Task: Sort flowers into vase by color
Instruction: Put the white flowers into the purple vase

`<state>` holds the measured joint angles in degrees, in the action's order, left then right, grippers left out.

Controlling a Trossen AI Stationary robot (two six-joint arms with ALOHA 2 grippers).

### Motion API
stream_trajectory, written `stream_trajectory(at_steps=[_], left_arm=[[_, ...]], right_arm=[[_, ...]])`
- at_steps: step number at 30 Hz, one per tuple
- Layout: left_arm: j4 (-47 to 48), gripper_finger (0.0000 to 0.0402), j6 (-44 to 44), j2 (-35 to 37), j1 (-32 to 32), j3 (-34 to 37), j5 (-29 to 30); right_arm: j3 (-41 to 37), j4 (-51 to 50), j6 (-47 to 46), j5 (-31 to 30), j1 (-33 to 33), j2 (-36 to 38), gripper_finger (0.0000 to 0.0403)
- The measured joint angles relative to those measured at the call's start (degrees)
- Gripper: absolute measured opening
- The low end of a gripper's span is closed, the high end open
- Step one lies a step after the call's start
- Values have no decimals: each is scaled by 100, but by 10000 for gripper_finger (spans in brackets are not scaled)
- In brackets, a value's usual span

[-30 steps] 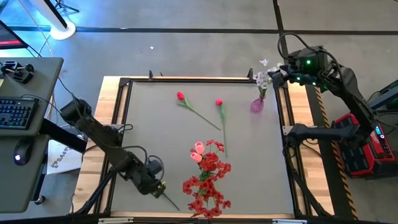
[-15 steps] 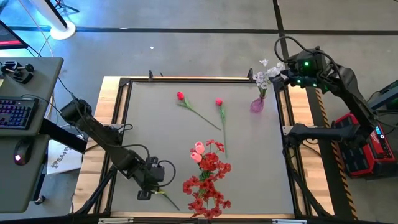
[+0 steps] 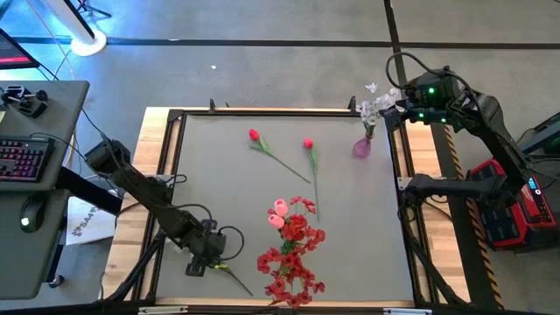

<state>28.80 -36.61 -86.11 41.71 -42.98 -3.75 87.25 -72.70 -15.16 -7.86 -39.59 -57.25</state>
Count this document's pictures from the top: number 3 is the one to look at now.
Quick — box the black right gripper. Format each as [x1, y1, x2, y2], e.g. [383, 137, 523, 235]
[379, 104, 450, 132]

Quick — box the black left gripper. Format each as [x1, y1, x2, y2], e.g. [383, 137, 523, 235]
[185, 229, 228, 277]

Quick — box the white blossom bouquet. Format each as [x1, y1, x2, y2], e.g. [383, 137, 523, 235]
[356, 81, 403, 137]

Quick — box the purple glass vase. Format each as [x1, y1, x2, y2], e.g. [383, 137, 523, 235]
[352, 132, 374, 161]

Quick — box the red blossom bouquet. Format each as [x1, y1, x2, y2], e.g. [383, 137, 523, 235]
[256, 247, 327, 310]
[279, 195, 327, 253]

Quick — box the red tulip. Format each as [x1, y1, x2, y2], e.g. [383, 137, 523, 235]
[248, 128, 312, 185]
[302, 137, 322, 222]

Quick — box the white printed paper sheet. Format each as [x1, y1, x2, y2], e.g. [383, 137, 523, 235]
[65, 195, 118, 247]

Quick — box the gray box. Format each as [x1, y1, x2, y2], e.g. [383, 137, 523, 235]
[518, 111, 560, 155]

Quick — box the red black tool case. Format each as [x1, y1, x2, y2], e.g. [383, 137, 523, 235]
[465, 157, 559, 253]

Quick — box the gray desk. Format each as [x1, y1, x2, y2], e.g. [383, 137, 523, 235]
[0, 80, 91, 301]

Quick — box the black computer mouse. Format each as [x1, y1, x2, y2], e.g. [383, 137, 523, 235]
[18, 199, 46, 234]

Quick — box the yellow black striped strip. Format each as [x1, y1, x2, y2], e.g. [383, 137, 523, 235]
[442, 124, 505, 310]

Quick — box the black keyboard red backlight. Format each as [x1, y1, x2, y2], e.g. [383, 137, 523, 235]
[0, 136, 57, 183]

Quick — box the black desk clamp gadget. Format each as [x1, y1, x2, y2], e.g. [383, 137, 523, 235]
[1, 84, 49, 119]

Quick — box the white pole round base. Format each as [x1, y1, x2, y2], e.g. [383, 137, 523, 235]
[41, 0, 109, 57]

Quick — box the dark display screen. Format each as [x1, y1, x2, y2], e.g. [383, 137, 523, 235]
[0, 28, 40, 71]

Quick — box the black tripod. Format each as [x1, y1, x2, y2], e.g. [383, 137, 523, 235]
[74, 0, 113, 19]

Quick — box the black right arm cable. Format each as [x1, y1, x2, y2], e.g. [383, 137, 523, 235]
[384, 51, 476, 104]

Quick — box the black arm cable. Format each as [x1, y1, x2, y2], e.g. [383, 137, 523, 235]
[384, 51, 476, 104]
[217, 225, 246, 263]

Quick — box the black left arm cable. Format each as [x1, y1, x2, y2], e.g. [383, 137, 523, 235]
[217, 225, 246, 263]

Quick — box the silver metal bracket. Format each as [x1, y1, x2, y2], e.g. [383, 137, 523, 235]
[382, 307, 433, 315]
[137, 305, 189, 315]

